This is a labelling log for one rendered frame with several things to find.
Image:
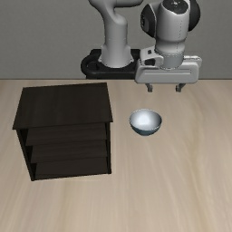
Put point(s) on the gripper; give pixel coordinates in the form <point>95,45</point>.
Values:
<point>166,74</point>

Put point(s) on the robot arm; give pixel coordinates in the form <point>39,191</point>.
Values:
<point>116,36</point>

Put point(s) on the white porcelain bowl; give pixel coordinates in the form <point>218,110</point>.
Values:
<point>145,121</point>

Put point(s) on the dark wooden shelf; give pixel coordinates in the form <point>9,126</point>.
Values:
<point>63,120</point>

